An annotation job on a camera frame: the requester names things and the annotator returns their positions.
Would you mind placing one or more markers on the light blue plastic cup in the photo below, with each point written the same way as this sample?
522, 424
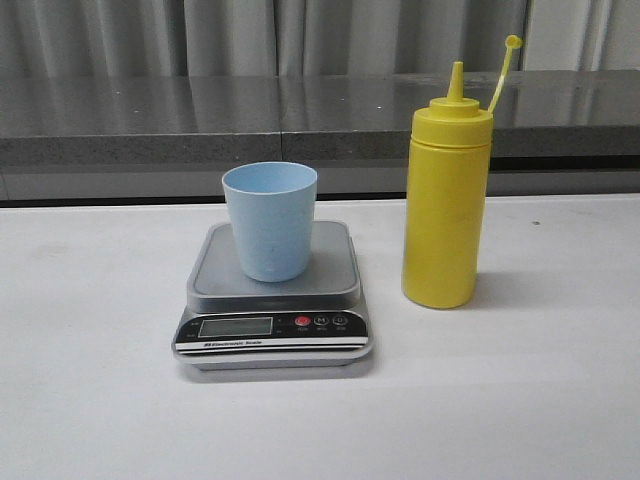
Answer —
271, 208

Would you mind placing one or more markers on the yellow squeeze bottle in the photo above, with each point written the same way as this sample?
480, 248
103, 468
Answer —
449, 157

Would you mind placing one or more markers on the silver electronic kitchen scale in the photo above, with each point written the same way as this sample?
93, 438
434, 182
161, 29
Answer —
317, 319

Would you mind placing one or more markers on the grey stone counter ledge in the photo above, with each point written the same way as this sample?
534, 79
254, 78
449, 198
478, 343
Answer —
545, 120

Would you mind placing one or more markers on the grey curtain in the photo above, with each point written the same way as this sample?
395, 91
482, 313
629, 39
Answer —
306, 38

